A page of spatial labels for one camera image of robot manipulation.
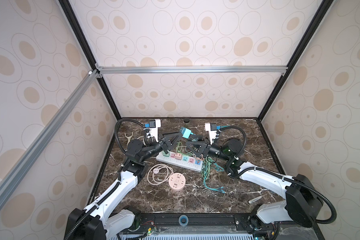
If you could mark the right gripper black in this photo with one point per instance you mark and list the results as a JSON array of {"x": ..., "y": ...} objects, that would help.
[{"x": 200, "y": 146}]

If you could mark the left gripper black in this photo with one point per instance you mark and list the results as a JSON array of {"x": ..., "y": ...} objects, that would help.
[{"x": 164, "y": 147}]

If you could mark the teal charger plug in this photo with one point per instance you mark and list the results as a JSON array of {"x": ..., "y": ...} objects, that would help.
[{"x": 186, "y": 133}]

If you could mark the green charger plug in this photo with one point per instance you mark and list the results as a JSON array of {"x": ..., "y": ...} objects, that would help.
[{"x": 167, "y": 154}]

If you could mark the pink charger plug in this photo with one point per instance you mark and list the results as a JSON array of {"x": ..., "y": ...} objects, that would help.
[{"x": 178, "y": 156}]

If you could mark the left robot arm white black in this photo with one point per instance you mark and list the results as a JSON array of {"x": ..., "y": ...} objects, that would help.
[{"x": 114, "y": 192}]

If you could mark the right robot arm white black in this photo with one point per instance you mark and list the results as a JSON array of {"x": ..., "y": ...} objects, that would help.
[{"x": 301, "y": 203}]

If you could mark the white colourful power strip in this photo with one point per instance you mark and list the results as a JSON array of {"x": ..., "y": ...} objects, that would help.
[{"x": 187, "y": 162}]

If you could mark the cream vegetable peeler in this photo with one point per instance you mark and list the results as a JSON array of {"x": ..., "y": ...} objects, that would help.
[{"x": 128, "y": 137}]

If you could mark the pink round socket hub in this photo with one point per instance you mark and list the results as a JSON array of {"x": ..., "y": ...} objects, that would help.
[{"x": 177, "y": 181}]

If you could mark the small white clip tool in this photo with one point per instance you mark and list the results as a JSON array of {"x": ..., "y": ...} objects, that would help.
[{"x": 257, "y": 200}]

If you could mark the silver aluminium bar back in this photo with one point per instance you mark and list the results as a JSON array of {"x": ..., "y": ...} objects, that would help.
[{"x": 193, "y": 70}]

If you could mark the silver aluminium bar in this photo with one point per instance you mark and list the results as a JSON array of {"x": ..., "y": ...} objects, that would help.
[
  {"x": 193, "y": 70},
  {"x": 9, "y": 184}
]

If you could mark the silver aluminium bar left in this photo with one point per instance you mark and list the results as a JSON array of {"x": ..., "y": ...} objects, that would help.
[{"x": 9, "y": 184}]

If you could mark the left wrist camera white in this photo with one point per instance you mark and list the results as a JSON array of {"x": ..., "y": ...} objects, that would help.
[{"x": 152, "y": 129}]

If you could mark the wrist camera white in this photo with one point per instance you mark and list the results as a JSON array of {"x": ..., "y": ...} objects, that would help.
[
  {"x": 152, "y": 129},
  {"x": 213, "y": 131}
]

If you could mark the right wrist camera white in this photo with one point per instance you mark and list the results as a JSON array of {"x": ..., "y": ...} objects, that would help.
[{"x": 213, "y": 131}]

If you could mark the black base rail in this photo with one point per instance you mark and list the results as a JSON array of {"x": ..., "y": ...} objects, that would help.
[{"x": 213, "y": 227}]

